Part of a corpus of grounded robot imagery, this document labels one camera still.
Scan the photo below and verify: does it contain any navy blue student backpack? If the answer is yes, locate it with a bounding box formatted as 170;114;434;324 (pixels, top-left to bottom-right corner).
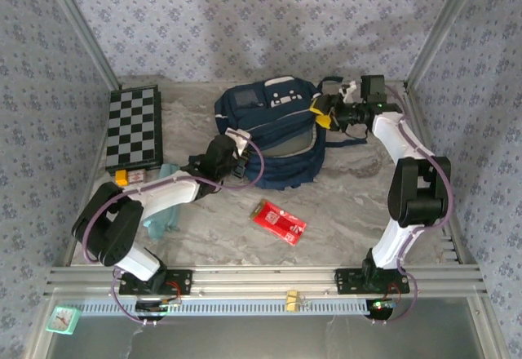
214;74;368;191

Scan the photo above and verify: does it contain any red packet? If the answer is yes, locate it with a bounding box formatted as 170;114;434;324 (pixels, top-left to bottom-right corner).
249;198;307;248

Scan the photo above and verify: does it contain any black grey chessboard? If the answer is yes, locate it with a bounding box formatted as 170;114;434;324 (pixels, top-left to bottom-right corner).
104;84;164;172

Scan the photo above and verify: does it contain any small circuit board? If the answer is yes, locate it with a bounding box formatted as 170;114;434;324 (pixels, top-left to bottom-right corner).
135;297;184;316
369;299;399;316

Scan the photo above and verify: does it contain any green square clock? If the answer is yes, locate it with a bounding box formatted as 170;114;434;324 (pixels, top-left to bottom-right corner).
44;305;82;336

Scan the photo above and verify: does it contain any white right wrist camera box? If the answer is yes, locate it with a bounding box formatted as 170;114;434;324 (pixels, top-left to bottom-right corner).
337;82;359;101

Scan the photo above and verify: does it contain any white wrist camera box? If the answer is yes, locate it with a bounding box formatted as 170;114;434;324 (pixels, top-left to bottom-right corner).
226;127;253;154
337;82;359;101

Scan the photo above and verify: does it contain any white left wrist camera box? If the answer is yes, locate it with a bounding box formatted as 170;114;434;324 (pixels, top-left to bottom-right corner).
226;127;253;154

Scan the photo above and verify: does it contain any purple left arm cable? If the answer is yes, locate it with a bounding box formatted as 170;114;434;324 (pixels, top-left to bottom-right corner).
83;140;266;327

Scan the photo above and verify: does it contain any aluminium side rail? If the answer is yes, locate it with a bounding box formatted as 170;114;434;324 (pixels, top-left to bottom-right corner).
401;83;482;268
60;130;112;267

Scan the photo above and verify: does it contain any aluminium corner post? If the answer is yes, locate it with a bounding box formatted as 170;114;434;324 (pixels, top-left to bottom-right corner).
403;0;486;91
38;0;122;91

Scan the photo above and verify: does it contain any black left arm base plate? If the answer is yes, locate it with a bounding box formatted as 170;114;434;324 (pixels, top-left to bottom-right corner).
118;268;193;296

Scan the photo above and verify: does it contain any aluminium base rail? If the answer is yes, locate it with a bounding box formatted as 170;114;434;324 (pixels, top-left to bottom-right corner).
44;264;489;299

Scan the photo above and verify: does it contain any grey slotted cable duct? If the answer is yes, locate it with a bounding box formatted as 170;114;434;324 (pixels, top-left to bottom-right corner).
79;298;370;317

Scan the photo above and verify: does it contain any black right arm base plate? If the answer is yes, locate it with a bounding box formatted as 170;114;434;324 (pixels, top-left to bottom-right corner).
334;268;410;297

